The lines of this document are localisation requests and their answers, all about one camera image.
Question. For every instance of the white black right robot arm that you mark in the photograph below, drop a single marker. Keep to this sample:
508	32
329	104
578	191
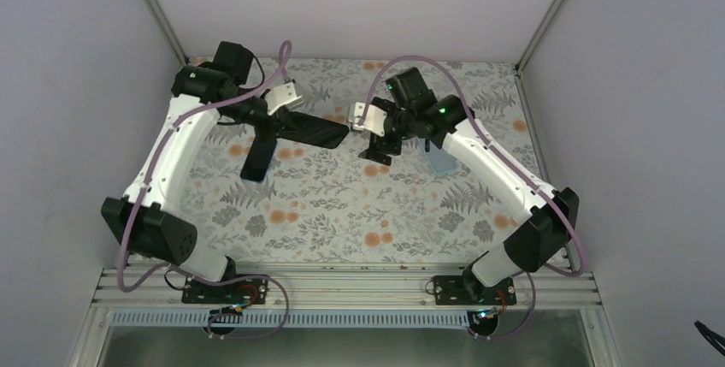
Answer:
546	216

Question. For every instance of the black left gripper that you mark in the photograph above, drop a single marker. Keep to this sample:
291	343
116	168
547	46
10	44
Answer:
274	127

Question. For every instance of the aluminium frame post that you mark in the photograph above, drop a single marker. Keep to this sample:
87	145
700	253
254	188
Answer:
167	31
541	30

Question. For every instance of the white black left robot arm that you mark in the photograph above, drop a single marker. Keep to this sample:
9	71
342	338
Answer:
145	219

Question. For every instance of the light blue phone case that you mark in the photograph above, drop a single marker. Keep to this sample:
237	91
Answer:
440	162

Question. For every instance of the blue phone with black screen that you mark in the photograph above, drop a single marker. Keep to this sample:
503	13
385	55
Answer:
258	159

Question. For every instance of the aluminium mounting rail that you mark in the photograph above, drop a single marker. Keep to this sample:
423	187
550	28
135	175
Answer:
309	286

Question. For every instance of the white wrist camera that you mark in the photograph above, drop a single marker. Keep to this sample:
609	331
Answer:
281	96
367	118

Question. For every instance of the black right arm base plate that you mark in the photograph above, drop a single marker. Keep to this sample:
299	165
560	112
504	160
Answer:
455	290

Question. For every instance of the floral patterned table mat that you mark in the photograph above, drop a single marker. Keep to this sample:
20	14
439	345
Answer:
319	205

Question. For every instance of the black object at corner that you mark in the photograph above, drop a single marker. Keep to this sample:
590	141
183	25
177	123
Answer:
713	338

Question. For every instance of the slotted grey cable duct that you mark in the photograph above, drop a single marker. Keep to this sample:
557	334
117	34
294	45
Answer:
303	319

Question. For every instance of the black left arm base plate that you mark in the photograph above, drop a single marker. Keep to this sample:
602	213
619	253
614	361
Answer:
248	291

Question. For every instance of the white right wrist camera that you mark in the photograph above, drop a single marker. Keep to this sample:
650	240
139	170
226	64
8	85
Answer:
367	118

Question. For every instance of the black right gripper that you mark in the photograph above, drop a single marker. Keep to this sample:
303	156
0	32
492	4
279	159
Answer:
375	145

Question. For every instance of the right aluminium frame post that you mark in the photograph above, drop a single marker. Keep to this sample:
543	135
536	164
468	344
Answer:
541	30

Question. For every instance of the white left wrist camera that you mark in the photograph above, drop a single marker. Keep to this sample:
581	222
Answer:
281	96

